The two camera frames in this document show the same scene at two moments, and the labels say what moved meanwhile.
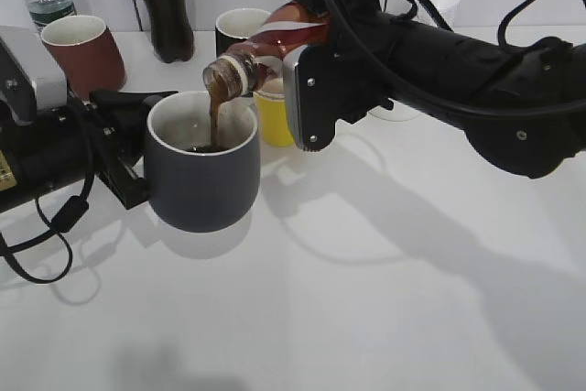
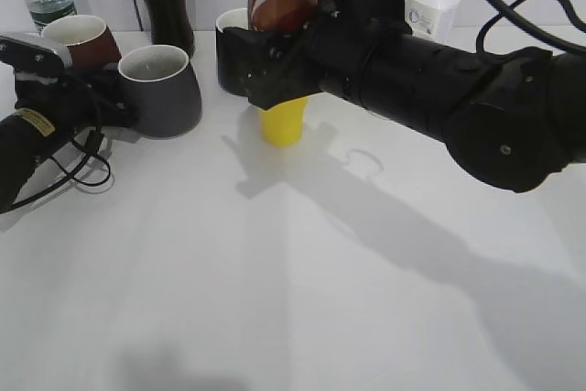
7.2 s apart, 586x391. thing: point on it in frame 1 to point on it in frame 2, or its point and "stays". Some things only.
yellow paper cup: x=276 y=125 stays
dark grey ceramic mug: x=196 y=187 to x=163 y=86
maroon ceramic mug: x=83 y=45 stays
